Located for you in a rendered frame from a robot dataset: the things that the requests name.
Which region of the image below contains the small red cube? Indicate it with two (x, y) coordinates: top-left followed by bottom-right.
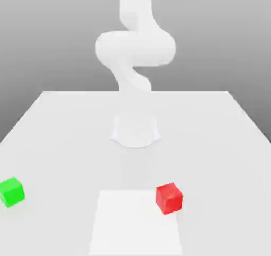
(155, 182), (184, 216)

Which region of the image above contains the small green cube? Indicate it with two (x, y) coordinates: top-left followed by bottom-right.
(0, 176), (26, 208)

